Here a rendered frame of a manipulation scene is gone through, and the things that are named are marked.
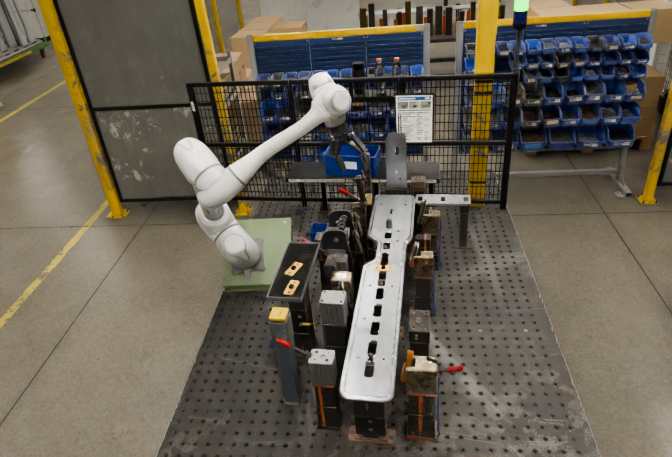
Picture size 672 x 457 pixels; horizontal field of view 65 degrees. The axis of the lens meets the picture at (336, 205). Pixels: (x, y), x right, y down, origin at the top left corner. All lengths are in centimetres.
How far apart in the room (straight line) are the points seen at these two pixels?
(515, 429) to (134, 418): 211
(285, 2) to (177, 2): 489
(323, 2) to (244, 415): 753
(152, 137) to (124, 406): 231
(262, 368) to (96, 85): 312
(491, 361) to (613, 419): 103
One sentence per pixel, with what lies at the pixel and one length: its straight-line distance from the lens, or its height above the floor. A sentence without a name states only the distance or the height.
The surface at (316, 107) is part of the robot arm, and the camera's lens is 196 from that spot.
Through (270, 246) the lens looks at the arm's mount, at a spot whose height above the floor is 88.
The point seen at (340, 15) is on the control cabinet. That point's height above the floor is 73.
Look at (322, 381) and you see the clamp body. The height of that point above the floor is 96.
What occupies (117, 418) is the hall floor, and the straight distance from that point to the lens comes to 347.
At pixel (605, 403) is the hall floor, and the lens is 335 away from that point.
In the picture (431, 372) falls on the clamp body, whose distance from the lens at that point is 189.
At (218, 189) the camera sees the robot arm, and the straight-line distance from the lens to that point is 210.
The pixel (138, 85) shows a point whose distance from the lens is 470.
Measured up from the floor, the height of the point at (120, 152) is 65.
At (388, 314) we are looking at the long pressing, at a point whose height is 100.
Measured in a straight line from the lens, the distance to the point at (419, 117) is 312.
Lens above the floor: 247
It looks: 31 degrees down
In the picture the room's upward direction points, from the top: 5 degrees counter-clockwise
